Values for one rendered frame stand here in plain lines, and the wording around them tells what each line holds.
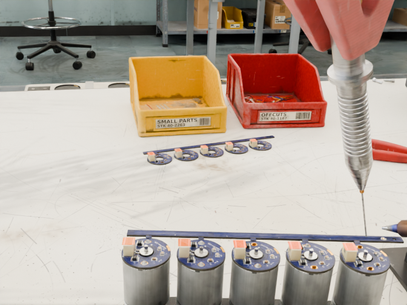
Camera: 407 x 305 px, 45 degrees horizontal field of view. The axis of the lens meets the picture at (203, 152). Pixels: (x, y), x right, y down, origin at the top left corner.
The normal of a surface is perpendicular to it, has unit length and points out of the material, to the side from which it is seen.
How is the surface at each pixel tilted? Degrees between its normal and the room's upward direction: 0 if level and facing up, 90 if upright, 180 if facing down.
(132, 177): 0
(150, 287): 90
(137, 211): 0
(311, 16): 91
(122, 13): 90
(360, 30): 100
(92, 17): 90
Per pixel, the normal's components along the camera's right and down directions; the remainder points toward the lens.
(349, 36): 0.58, 0.51
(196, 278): -0.13, 0.41
